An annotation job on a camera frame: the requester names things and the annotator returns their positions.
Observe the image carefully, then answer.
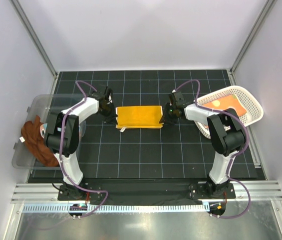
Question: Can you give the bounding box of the yellow blue patterned towel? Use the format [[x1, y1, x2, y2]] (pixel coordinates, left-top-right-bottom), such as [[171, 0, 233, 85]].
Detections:
[[116, 105, 163, 129]]

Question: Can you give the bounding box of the orange polka dot towel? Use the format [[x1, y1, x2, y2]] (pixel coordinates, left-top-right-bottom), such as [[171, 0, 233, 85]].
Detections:
[[203, 94, 247, 117]]

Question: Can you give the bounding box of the light blue orange towel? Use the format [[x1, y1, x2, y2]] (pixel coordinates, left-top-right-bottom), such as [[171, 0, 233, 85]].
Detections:
[[39, 123, 47, 139]]

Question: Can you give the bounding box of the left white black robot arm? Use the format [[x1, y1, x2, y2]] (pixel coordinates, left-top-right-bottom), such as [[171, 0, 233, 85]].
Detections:
[[44, 86, 117, 200]]

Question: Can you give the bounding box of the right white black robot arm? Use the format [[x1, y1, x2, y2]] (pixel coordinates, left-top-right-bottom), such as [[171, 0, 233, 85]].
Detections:
[[160, 90, 249, 198]]

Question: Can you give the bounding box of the black grid mat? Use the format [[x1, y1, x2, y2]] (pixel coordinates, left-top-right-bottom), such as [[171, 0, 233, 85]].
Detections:
[[28, 70, 266, 183]]

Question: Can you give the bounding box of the clear plastic bin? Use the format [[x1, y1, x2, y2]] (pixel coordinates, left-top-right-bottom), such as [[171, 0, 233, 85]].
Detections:
[[11, 94, 83, 171]]

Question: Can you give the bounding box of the dark brown towel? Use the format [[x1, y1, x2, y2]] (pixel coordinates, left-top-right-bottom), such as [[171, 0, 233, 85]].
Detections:
[[21, 115, 59, 167]]

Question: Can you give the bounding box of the white perforated plastic basket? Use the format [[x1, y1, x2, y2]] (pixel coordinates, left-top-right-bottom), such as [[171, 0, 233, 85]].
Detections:
[[198, 85, 264, 127]]

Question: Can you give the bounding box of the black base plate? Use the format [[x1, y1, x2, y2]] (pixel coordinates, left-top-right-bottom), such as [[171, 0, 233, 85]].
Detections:
[[52, 178, 236, 206]]

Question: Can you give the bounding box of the slotted cable duct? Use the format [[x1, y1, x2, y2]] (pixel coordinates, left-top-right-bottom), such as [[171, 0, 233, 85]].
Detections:
[[22, 202, 210, 214]]

